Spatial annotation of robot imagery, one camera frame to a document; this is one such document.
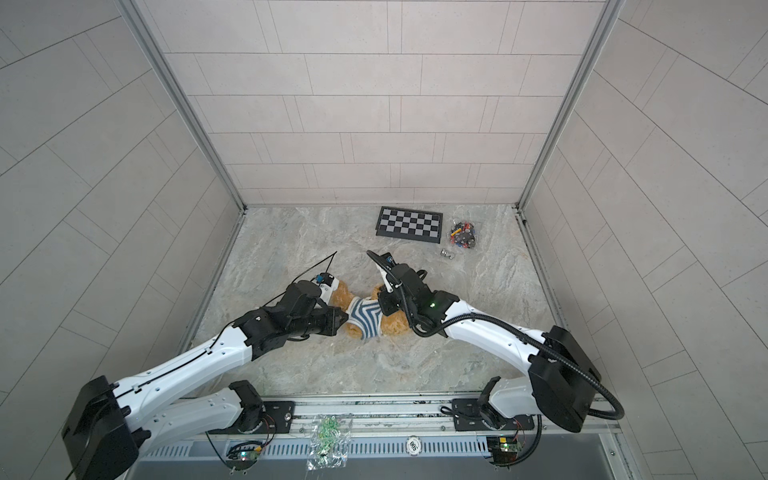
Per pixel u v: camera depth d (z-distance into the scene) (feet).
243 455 2.11
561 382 1.32
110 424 1.22
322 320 2.18
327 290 2.31
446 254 3.33
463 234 3.46
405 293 1.92
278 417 2.32
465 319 1.70
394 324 2.50
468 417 2.31
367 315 2.50
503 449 2.23
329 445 2.22
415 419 2.37
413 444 2.23
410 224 3.55
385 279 2.03
